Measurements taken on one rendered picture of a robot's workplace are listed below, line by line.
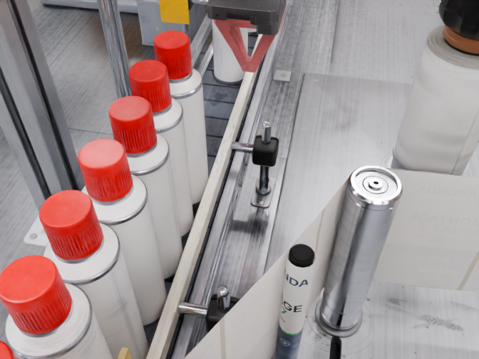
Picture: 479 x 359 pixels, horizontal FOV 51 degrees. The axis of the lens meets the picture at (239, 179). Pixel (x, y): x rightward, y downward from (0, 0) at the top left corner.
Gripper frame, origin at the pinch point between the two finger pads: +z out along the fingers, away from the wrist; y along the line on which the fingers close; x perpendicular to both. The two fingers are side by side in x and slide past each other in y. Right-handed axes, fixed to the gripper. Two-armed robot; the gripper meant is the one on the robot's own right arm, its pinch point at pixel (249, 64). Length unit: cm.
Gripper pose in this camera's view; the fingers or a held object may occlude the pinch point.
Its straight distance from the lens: 56.1
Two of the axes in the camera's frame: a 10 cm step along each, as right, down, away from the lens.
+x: -9.8, -1.4, 1.3
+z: 0.0, 6.9, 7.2
